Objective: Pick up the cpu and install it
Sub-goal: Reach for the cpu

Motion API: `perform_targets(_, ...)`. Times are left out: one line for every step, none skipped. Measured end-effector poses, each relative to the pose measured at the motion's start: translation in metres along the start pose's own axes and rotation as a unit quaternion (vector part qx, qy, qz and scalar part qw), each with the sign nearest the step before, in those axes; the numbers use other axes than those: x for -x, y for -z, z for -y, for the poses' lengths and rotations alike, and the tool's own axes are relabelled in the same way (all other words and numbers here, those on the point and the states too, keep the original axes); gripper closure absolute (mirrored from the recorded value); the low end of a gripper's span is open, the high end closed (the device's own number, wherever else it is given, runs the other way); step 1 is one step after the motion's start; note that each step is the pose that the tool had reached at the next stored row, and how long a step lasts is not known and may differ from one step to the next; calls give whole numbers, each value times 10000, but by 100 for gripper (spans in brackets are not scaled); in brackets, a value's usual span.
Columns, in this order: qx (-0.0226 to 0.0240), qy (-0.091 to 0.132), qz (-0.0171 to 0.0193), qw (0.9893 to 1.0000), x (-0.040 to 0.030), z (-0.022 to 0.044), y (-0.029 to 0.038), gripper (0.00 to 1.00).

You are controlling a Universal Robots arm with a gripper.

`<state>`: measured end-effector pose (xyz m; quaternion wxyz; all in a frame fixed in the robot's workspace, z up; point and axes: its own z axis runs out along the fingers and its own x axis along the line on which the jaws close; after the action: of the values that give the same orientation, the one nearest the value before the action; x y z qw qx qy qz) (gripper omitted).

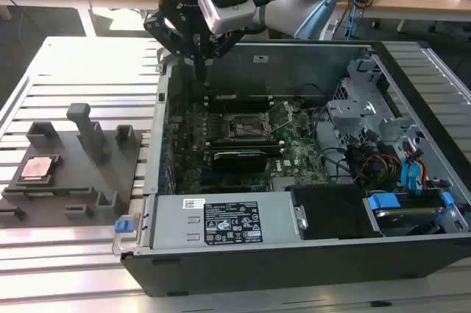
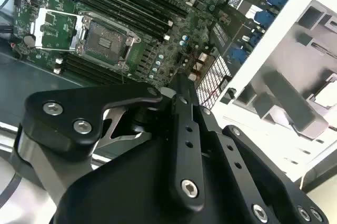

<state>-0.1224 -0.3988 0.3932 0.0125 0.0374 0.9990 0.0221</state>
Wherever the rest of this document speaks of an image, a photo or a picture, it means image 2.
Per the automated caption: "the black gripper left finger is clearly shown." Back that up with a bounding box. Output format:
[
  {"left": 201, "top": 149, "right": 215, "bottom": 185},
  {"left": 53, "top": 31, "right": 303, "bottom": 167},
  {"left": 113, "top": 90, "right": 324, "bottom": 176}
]
[{"left": 10, "top": 73, "right": 206, "bottom": 208}]

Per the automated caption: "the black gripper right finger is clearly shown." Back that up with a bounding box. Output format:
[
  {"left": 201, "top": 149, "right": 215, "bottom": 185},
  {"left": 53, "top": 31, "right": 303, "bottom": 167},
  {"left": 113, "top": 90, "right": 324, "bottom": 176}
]
[{"left": 193, "top": 94, "right": 330, "bottom": 224}]

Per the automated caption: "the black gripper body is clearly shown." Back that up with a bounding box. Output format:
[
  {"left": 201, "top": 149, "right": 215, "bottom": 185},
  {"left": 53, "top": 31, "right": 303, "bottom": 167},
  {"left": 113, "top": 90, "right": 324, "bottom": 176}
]
[{"left": 52, "top": 134, "right": 253, "bottom": 224}]

